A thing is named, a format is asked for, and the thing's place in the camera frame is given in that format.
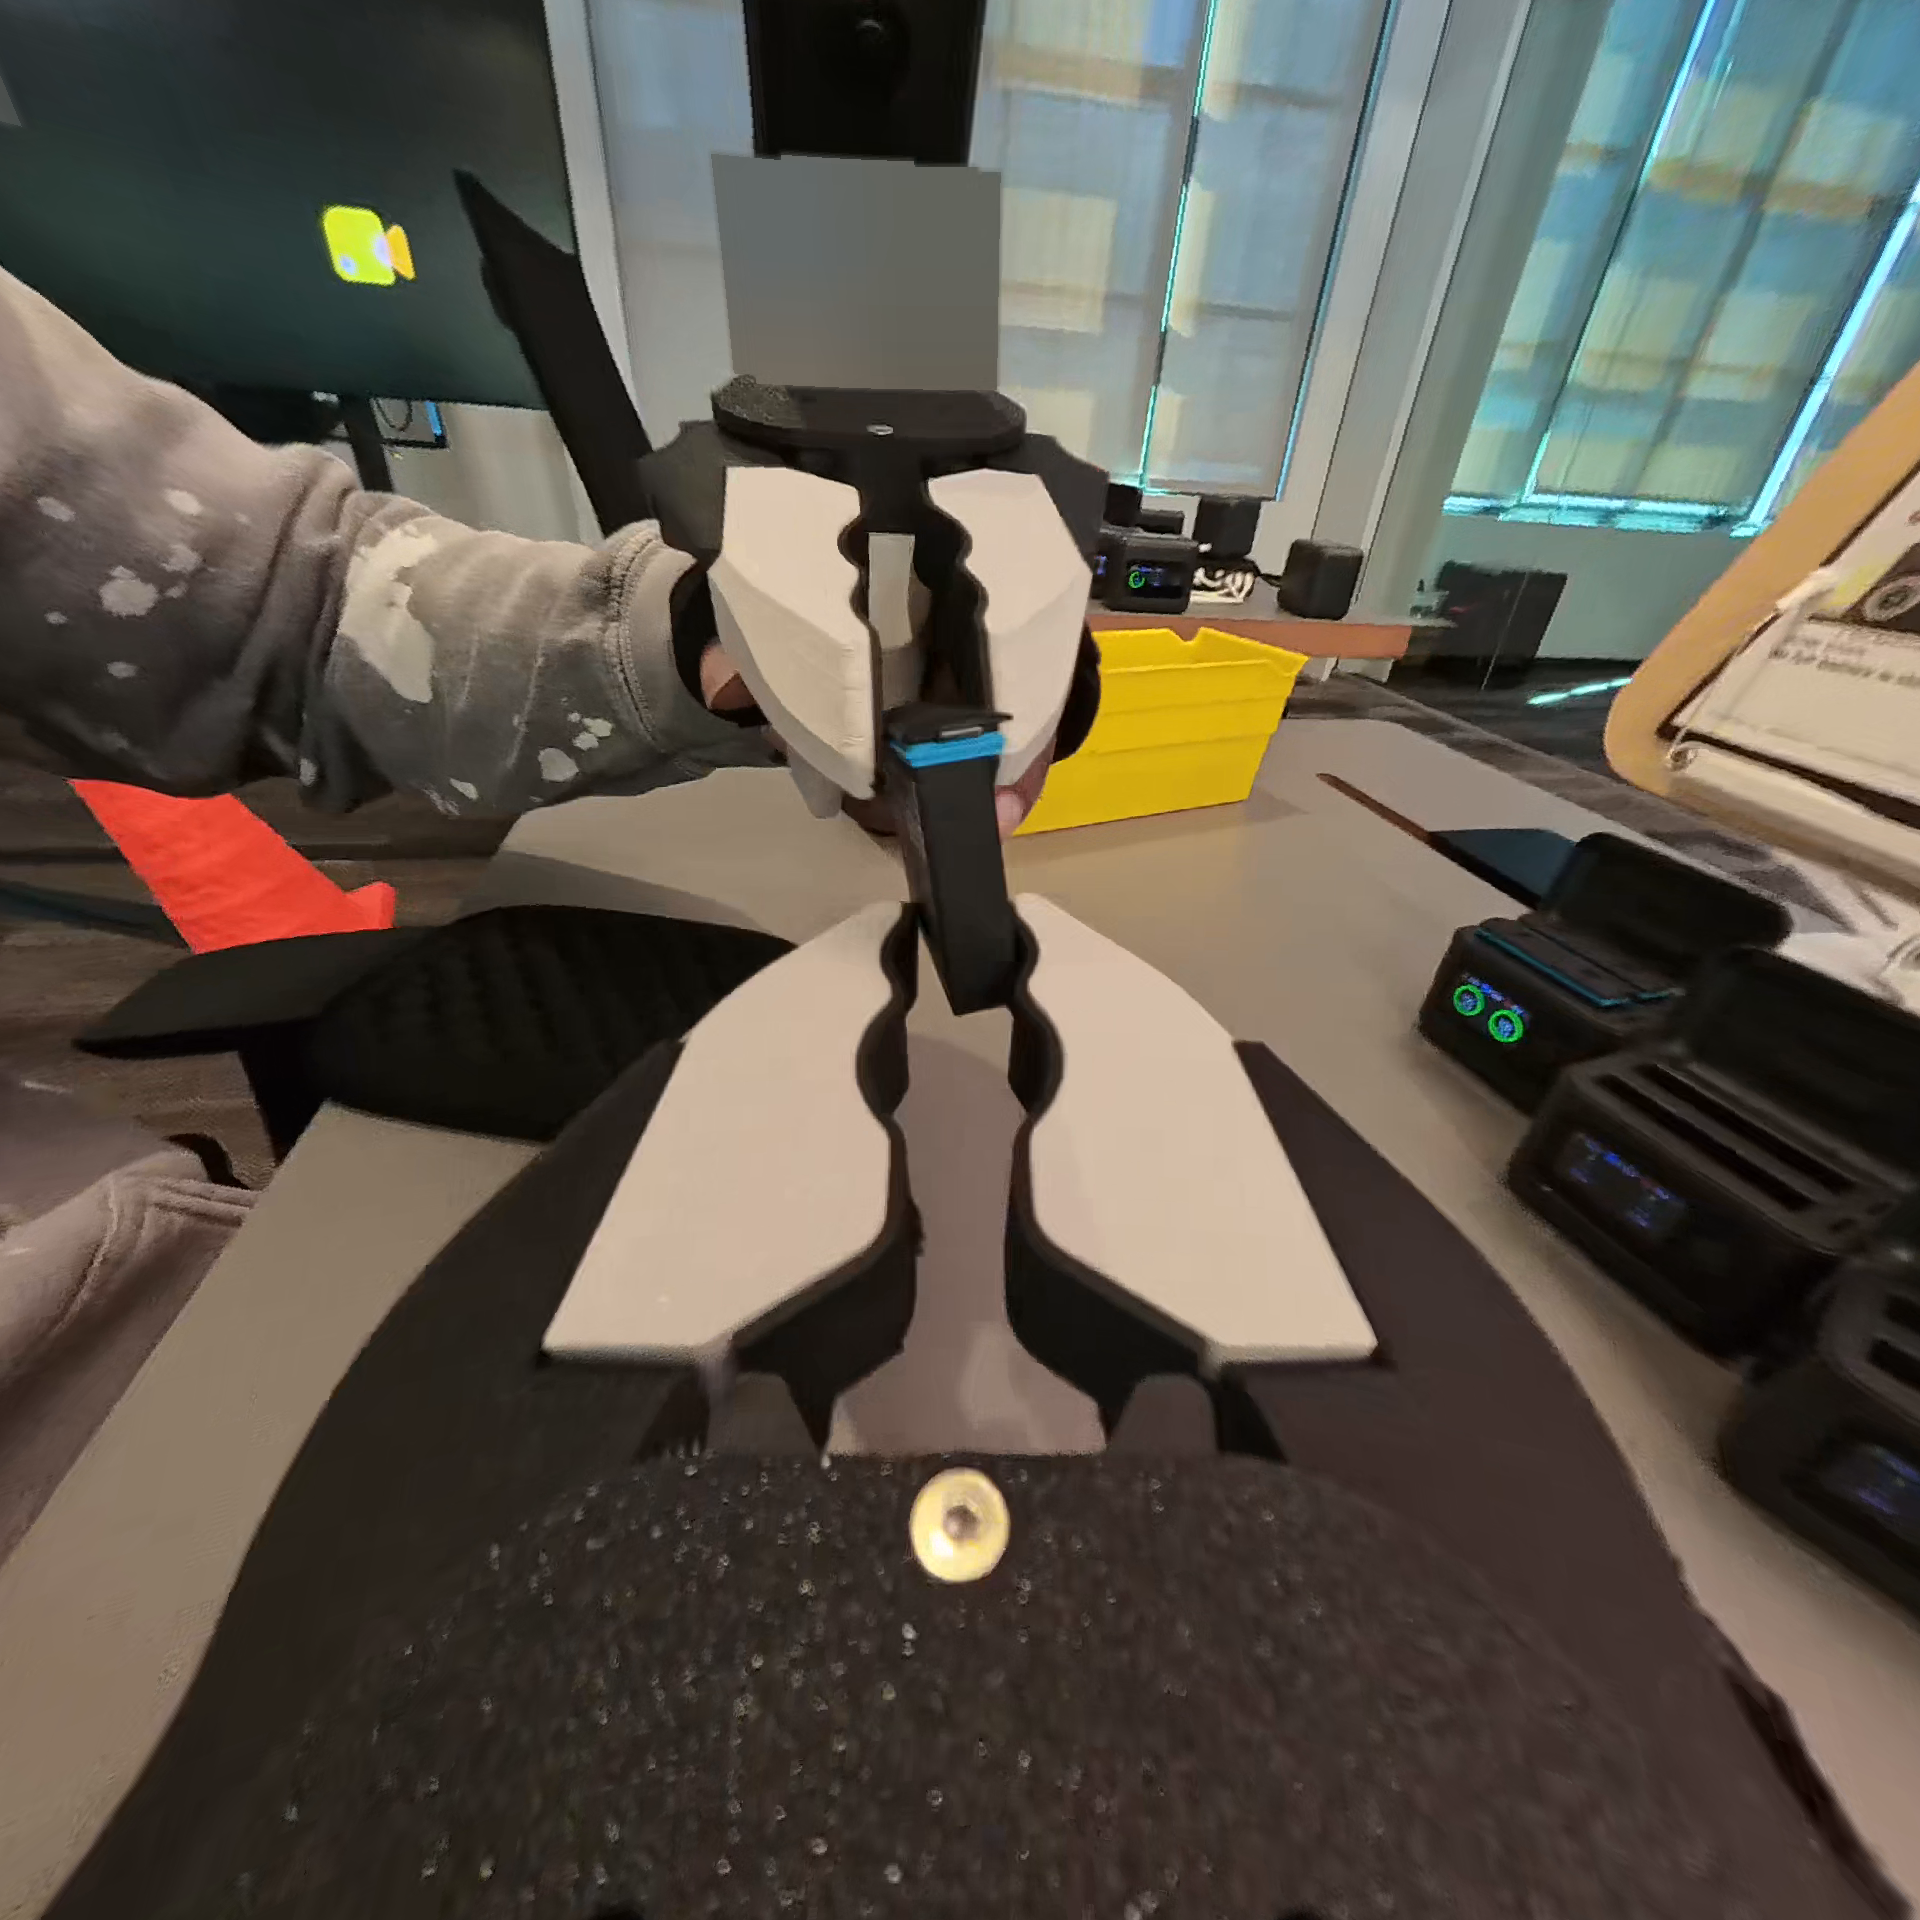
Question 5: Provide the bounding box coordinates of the black honeycomb cushion pad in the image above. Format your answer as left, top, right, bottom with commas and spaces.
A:
85, 909, 799, 1156

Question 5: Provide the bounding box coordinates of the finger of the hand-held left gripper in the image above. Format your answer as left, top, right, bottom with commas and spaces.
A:
916, 457, 1099, 740
711, 467, 903, 818

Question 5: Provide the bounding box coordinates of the person's left hand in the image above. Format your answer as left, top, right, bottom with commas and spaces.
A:
667, 564, 1106, 847

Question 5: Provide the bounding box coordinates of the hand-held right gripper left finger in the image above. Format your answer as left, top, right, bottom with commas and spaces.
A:
541, 897, 922, 1373

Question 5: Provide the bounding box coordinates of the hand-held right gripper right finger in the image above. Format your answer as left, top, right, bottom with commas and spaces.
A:
1007, 897, 1383, 1366

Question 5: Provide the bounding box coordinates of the black battery blue stripe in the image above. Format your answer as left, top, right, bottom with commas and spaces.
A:
890, 706, 1039, 1018
1472, 917, 1683, 1010

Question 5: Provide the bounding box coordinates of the wooden work table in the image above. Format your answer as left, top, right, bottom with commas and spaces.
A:
1095, 585, 1449, 649

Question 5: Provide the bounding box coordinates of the black battery charger case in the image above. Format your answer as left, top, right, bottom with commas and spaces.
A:
1091, 526, 1202, 611
1716, 1246, 1920, 1623
1418, 833, 1796, 1117
1507, 951, 1920, 1358

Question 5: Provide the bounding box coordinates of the large black screen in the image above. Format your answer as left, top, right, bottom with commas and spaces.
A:
0, 0, 587, 423

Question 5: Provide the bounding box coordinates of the wooden instruction board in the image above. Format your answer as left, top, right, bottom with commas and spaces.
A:
1608, 375, 1920, 887

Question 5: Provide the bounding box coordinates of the person's grey mottled clothing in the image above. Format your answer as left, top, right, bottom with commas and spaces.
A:
0, 1082, 257, 1562

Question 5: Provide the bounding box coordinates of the yellow plastic bin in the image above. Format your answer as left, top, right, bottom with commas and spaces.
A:
1023, 622, 1312, 836

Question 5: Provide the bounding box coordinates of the dark flat mat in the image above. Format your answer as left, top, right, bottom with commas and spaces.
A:
1440, 820, 1599, 908

